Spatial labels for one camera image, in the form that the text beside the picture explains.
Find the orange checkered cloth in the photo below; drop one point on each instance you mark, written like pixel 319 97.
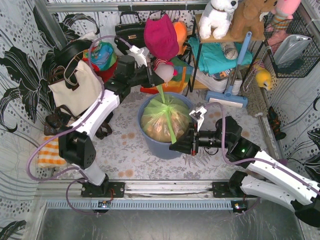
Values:
pixel 48 156

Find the brown teddy bear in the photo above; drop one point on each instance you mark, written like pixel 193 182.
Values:
pixel 248 14

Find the colorful printed bag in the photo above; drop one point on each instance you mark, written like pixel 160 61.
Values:
pixel 103 56

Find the green trash bag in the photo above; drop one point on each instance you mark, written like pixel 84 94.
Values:
pixel 165 118

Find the white plush dog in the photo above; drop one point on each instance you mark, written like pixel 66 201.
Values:
pixel 216 18

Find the cream canvas tote bag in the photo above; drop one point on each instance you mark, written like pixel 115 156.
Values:
pixel 80 97

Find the purple orange sock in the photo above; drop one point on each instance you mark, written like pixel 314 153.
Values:
pixel 283 161

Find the blue trash bin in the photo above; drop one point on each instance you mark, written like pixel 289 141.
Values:
pixel 161 149

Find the pink plush toy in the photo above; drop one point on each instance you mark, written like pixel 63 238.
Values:
pixel 283 12

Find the black metal shelf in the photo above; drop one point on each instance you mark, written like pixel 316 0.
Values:
pixel 192 85

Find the rainbow striped bag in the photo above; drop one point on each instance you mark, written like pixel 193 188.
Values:
pixel 181 80

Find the orange plush toy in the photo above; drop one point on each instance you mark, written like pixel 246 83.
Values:
pixel 181 35

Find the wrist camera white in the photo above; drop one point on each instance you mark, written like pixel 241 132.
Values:
pixel 198 115
pixel 138 55

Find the black leather handbag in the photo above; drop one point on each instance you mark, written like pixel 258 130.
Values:
pixel 133 33

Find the black wire basket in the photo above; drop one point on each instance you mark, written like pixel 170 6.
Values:
pixel 275 35

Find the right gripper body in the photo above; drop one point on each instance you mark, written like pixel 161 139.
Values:
pixel 194 141

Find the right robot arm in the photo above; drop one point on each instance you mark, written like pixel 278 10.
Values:
pixel 267 178

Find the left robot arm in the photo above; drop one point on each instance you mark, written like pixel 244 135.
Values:
pixel 75 142

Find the red cloth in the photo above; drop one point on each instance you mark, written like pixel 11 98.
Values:
pixel 107 74

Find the silver foil pouch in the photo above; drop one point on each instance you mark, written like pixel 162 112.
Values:
pixel 291 48

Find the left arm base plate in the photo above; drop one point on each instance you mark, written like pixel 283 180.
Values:
pixel 117 190

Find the black round hat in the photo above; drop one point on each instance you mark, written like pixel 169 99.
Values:
pixel 64 56

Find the brown patterned handbag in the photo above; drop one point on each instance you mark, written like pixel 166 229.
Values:
pixel 62 117

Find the teal folded cloth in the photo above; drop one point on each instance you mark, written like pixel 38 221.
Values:
pixel 212 59

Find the pink white plush doll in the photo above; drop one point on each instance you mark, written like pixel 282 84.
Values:
pixel 164 69

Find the magenta cloth bag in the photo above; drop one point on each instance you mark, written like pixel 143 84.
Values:
pixel 160 38

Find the yellow plush toy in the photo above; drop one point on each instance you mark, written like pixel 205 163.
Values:
pixel 262 76

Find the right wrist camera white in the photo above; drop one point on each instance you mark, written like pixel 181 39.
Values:
pixel 198 115

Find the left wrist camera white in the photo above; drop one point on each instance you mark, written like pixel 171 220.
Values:
pixel 138 55

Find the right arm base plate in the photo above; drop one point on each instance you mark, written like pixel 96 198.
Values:
pixel 221 189

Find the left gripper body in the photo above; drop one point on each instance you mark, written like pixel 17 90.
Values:
pixel 150 77

